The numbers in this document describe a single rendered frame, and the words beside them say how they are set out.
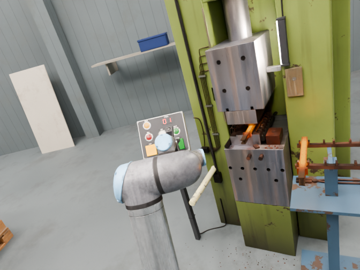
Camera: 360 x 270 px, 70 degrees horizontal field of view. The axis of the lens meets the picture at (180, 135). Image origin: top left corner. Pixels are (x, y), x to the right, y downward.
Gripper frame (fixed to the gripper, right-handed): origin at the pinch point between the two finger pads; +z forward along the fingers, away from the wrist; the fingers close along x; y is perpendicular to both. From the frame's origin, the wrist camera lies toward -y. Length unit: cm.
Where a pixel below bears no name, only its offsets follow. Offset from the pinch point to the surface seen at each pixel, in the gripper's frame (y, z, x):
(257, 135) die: 6, 6, 52
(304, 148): 19, -18, 71
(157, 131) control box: -11.3, 11.1, -13.3
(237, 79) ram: -28, -10, 46
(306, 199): 47, -12, 67
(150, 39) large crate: -208, 250, -52
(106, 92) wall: -170, 344, -188
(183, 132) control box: -6.9, 11.1, 5.0
